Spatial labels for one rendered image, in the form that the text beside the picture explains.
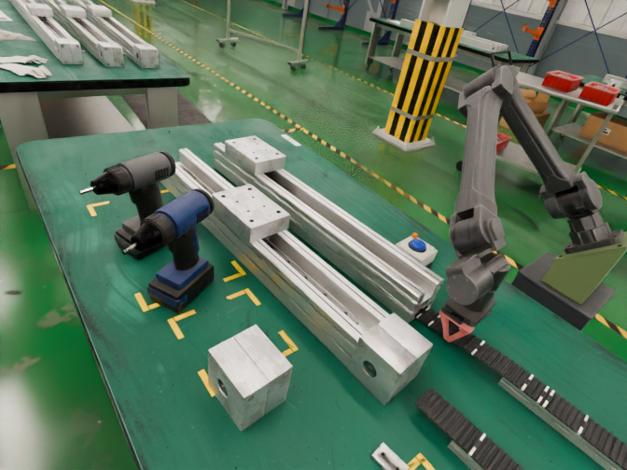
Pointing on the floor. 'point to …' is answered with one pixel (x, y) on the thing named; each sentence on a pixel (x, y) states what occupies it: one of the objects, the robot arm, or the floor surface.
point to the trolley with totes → (601, 93)
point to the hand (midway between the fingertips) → (453, 331)
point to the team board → (268, 40)
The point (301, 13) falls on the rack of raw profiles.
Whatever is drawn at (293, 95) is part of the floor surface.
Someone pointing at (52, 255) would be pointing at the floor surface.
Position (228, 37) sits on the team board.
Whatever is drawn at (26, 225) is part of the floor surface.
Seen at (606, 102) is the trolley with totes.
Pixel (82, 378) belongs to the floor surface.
